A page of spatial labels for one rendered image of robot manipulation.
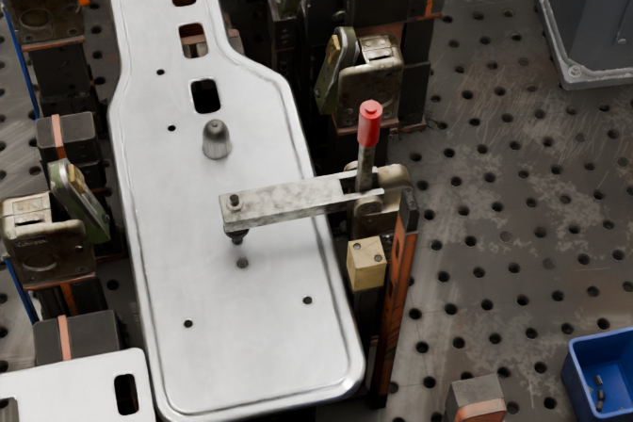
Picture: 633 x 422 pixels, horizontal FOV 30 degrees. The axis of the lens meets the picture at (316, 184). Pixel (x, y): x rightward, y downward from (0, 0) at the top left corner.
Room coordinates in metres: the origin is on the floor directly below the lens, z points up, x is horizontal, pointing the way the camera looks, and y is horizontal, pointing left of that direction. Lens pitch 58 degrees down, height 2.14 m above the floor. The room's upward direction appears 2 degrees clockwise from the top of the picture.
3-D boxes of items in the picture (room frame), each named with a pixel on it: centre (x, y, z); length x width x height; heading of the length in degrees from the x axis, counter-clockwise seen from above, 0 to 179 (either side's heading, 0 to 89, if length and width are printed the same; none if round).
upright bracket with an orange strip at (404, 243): (0.58, -0.09, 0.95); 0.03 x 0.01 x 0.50; 15
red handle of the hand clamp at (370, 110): (0.68, -0.05, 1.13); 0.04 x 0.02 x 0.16; 15
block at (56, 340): (0.52, 0.25, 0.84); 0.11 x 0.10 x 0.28; 105
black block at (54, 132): (0.78, 0.30, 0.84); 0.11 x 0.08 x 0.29; 105
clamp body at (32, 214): (0.64, 0.30, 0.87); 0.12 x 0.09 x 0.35; 105
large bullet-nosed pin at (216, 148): (0.76, 0.12, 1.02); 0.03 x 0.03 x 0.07
